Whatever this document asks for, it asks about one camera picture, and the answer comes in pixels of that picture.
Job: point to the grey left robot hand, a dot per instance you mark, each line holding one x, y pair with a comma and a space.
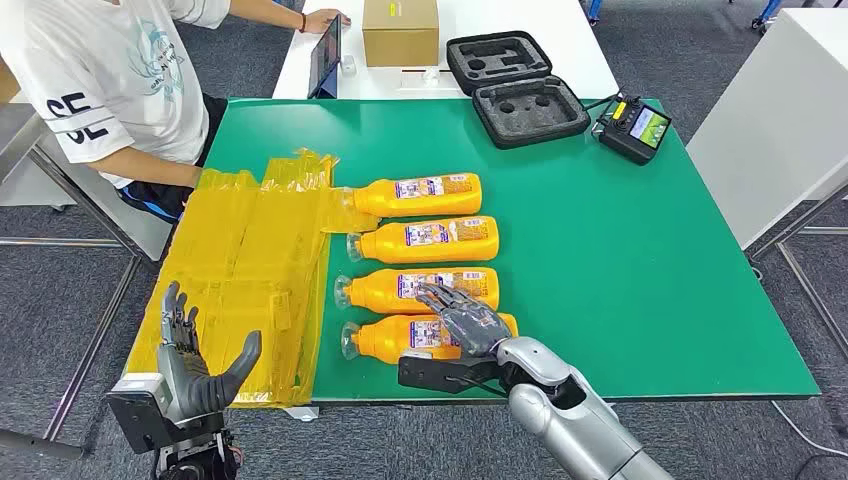
185, 384

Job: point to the person's left hand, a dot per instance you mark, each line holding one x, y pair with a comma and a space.
324, 20

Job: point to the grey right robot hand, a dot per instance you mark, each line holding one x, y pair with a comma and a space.
474, 324

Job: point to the orange detergent bottle clear cap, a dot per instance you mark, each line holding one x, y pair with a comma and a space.
391, 246
374, 295
384, 341
371, 202

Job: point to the person's right forearm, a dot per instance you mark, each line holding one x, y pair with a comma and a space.
152, 169

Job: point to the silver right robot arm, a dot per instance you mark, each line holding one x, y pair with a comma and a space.
576, 424

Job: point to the person's left forearm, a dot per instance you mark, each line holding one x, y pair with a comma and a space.
265, 13

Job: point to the black tablet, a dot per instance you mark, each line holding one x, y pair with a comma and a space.
326, 56

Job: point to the small white charger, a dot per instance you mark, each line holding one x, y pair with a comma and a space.
348, 65

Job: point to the brown cardboard box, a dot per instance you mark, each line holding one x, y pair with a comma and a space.
399, 36

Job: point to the clear plastic holder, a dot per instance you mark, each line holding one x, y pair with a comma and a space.
424, 81

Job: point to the white table foot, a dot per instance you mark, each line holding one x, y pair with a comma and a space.
301, 413

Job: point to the yellow taped cardboard sheet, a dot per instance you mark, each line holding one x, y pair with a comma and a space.
245, 278

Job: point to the green table mat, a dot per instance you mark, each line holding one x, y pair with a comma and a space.
596, 265

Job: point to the black foam-lined case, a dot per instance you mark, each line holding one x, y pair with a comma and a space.
523, 112

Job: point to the person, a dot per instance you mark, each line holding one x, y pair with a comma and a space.
99, 73

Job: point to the black remote controller with screen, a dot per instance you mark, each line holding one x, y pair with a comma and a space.
629, 136

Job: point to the blue metal leg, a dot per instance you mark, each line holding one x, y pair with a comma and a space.
594, 10
767, 13

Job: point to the white side table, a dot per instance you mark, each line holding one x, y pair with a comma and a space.
775, 112

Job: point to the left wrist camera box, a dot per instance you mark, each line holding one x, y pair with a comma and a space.
142, 417

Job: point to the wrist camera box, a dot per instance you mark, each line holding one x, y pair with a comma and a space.
437, 374
142, 417

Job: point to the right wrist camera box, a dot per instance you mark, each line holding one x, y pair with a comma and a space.
437, 374

